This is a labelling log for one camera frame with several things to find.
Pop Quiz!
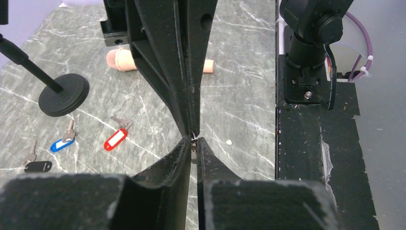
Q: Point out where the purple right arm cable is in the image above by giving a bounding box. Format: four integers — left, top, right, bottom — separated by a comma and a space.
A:
344, 11, 374, 82

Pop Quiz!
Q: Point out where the silver key on blue tag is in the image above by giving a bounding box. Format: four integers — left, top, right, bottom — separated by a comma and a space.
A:
62, 119, 76, 143

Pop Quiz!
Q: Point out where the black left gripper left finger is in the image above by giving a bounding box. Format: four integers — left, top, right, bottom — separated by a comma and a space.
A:
0, 136, 192, 230

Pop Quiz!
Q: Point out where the black microphone stand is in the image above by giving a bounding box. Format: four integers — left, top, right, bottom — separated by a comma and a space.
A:
0, 36, 90, 117

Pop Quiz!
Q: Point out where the silver key on red tag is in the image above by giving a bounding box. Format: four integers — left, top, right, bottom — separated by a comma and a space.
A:
110, 115, 133, 130

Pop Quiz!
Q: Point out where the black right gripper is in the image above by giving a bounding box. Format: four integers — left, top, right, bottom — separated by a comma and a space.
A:
100, 0, 217, 136

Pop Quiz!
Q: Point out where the red key tag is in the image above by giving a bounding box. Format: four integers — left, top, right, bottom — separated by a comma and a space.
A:
103, 128, 128, 151

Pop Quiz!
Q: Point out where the black key tag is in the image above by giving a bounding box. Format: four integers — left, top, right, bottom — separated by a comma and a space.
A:
24, 161, 53, 173

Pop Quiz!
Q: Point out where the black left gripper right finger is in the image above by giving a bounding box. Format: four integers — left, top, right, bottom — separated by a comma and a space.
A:
196, 138, 339, 230

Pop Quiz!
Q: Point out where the pink toy microphone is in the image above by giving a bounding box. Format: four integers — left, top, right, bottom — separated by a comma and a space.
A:
106, 47, 216, 74

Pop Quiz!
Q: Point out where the blue key tag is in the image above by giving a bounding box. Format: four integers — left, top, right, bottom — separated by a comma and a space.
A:
50, 139, 75, 152

